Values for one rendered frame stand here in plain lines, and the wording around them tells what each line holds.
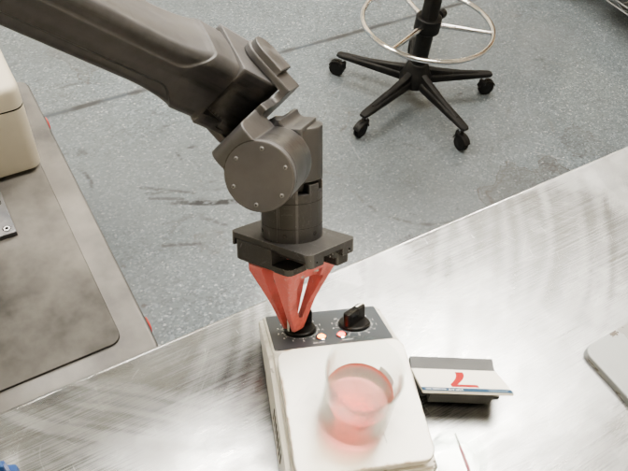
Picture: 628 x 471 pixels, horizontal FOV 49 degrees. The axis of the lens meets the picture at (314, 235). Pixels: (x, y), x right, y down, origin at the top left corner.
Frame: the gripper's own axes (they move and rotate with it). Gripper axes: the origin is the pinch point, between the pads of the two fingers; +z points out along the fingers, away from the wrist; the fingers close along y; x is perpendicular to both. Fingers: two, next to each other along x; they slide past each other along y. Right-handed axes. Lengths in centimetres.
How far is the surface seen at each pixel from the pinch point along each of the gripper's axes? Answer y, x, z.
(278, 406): 4.6, -6.9, 4.4
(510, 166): -46, 145, 20
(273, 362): 1.6, -4.4, 2.1
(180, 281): -85, 50, 37
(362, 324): 4.5, 5.2, 0.9
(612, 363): 23.1, 25.5, 7.2
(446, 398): 12.4, 9.1, 8.1
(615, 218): 15.1, 45.4, -2.5
